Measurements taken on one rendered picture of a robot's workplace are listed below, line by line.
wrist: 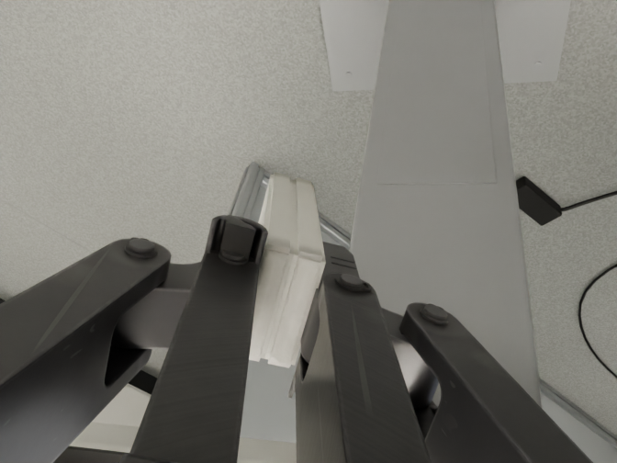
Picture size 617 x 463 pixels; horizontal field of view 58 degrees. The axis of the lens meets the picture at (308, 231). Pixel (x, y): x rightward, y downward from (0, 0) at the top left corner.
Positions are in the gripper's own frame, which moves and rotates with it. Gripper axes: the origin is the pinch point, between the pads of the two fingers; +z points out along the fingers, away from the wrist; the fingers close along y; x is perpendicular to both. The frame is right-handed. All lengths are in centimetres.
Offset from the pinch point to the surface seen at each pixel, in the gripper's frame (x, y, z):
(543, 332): -59, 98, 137
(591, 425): -98, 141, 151
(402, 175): -4.8, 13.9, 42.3
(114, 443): -18.3, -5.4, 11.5
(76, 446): -18.8, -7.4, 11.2
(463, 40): 11, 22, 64
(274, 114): -13, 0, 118
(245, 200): -34, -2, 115
